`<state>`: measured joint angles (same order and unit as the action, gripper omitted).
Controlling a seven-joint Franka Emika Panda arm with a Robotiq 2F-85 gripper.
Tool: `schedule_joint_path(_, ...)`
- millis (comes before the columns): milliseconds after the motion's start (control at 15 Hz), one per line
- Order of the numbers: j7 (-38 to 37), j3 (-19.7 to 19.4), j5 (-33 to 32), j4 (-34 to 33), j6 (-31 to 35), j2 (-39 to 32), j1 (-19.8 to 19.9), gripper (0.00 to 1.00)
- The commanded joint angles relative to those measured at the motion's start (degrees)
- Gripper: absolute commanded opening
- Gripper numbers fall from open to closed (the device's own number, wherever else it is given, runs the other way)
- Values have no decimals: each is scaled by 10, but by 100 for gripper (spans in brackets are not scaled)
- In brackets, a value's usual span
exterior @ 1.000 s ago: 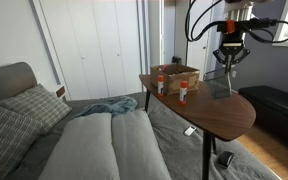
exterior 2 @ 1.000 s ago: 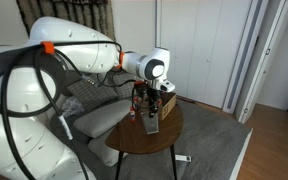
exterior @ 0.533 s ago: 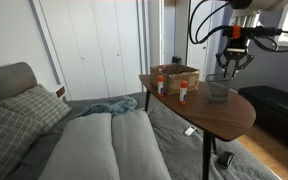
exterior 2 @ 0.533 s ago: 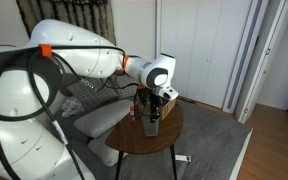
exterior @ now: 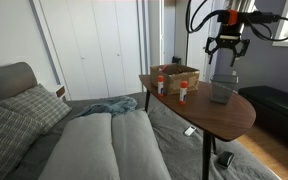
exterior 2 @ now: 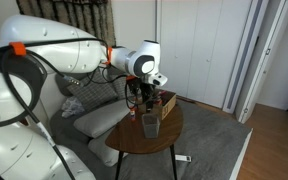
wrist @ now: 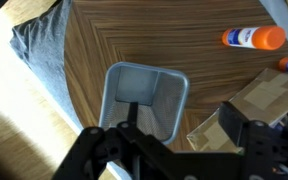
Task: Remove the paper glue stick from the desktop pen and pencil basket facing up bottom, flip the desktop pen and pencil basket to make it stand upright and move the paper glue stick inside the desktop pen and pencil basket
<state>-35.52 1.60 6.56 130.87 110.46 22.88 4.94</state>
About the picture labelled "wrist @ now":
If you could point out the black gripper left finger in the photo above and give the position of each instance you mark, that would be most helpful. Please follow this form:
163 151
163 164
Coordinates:
117 146

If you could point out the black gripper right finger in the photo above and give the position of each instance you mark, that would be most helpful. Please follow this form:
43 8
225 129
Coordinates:
270 150

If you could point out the silver mesh pen basket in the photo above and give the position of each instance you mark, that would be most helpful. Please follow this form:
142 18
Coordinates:
170 100

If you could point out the dark wooden side table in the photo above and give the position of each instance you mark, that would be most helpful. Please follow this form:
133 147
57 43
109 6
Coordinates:
184 40

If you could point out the taped cardboard box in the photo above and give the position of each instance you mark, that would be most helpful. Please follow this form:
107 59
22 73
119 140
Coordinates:
260 96

